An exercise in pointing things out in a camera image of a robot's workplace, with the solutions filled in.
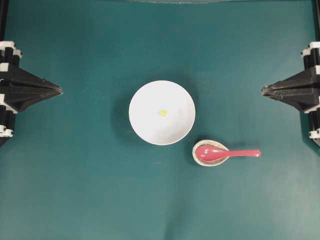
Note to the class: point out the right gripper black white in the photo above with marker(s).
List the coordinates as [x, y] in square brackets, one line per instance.
[290, 91]

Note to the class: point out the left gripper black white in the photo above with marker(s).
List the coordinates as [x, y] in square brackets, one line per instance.
[13, 99]

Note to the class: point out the pink ceramic soup spoon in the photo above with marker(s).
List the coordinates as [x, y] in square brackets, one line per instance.
[208, 153]

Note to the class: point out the crackle-glazed spoon rest dish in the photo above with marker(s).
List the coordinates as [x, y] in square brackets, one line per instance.
[212, 143]

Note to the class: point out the yellow hexagonal prism block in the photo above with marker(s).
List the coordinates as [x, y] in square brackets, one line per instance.
[163, 113]

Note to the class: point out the white round bowl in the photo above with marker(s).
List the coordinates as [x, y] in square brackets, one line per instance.
[153, 97]

